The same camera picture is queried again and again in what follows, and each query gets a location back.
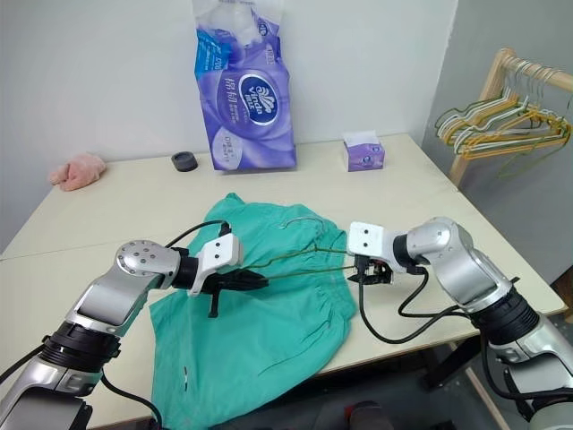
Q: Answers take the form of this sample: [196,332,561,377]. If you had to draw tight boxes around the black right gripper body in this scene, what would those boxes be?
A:
[363,257,394,284]

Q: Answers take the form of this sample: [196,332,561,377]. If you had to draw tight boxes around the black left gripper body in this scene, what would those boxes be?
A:
[199,271,238,295]

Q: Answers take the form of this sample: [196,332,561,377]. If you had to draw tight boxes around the olive wire hanger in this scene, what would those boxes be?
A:
[244,216,360,284]

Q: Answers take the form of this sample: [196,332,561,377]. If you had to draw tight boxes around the green shorts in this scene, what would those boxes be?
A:
[150,192,359,430]

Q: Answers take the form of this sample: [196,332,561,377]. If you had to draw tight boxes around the small purple tissue box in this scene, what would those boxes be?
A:
[342,130,386,173]

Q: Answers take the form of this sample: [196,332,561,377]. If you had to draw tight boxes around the black table support beam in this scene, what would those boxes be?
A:
[420,342,483,389]

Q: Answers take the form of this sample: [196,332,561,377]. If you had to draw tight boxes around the black round dish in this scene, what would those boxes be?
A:
[172,151,199,173]

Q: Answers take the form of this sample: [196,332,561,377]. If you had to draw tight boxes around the dark rounded shape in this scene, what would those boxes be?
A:
[312,400,396,430]

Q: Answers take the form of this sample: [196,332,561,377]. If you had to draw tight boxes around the purple tissue paper pack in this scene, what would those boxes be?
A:
[192,0,299,172]

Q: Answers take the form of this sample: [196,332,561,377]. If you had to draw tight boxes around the pink cloth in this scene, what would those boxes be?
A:
[47,152,107,193]

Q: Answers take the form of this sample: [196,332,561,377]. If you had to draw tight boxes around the wooden clothes rack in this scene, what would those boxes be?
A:
[447,47,573,187]

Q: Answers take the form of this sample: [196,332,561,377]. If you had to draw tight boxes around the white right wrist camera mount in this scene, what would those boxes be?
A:
[347,220,387,257]

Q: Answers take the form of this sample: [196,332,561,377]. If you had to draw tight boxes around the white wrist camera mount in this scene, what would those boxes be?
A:
[347,220,387,257]
[187,234,244,297]

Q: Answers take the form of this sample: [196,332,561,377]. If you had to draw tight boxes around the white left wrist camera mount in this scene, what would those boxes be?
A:
[187,234,244,297]

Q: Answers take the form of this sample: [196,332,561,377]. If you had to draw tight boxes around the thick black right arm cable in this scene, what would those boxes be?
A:
[356,268,475,345]

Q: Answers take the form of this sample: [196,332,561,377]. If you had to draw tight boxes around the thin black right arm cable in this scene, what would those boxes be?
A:
[397,263,466,318]

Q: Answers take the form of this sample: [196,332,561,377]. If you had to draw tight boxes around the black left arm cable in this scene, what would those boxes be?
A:
[166,218,232,248]

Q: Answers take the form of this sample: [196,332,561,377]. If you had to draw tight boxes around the white wire hanger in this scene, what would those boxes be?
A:
[440,57,538,150]

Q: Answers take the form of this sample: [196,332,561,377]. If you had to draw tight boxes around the dark green wire hanger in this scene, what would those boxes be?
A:
[434,100,516,135]

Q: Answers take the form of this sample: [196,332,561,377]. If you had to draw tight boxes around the yellow wire hanger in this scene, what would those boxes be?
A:
[456,107,572,160]

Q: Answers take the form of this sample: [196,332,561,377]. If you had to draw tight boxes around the light green wire hanger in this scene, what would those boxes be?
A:
[496,125,573,179]

